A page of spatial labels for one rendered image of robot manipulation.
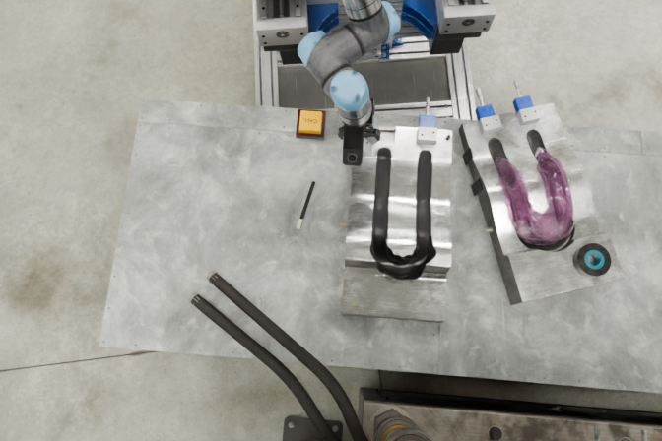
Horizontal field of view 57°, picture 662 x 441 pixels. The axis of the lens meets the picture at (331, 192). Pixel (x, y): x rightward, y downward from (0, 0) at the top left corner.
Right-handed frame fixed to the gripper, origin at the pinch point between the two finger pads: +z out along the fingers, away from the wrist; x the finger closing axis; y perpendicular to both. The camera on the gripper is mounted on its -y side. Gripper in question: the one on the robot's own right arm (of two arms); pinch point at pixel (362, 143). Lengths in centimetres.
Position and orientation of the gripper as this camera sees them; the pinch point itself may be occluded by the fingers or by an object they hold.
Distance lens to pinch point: 156.2
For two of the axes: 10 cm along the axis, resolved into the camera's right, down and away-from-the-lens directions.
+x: -9.9, -0.5, 1.4
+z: 1.3, 1.8, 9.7
